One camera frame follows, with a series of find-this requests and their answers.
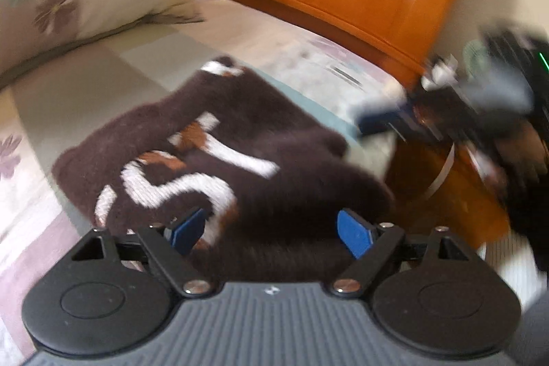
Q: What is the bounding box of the dark brown knit sweater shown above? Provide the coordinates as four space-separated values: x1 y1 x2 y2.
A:
52 57 393 282

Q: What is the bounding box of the black sleeve right forearm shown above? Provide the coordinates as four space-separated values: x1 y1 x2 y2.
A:
499 121 549 277

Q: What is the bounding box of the person's right hand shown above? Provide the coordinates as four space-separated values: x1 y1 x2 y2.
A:
467 121 546 191

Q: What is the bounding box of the patchwork pastel bed sheet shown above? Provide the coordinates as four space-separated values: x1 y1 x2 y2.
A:
0 0 549 366

